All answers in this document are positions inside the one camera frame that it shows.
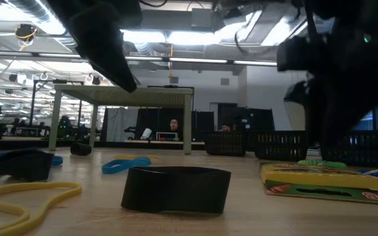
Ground black wide rubber band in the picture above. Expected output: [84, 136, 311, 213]
[120, 165, 232, 215]
[70, 142, 93, 157]

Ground white cup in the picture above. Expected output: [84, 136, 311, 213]
[140, 127, 153, 141]

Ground yellow green crayon box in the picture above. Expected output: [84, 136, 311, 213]
[259, 161, 378, 207]

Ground colourful display box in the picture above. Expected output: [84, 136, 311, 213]
[156, 131, 179, 142]

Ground yellow rubber band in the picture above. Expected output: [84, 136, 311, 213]
[114, 154, 159, 161]
[0, 182, 83, 236]

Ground black partition panel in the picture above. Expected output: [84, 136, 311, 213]
[217, 103, 276, 132]
[135, 107, 216, 142]

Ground black plastic basket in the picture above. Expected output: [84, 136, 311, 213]
[253, 130, 308, 162]
[320, 130, 378, 167]
[204, 130, 247, 157]

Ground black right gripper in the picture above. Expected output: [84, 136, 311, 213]
[276, 0, 378, 155]

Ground black binder clips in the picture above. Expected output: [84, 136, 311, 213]
[0, 147, 56, 183]

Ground green perforated metal shelf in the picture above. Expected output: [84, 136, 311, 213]
[48, 84, 195, 155]

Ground grey curtain panel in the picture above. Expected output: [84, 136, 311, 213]
[105, 107, 140, 142]

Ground green coil keychain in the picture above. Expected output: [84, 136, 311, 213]
[297, 159, 348, 170]

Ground long ceiling light bar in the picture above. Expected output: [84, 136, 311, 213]
[0, 50, 278, 66]

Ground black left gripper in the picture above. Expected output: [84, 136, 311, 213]
[49, 0, 143, 94]

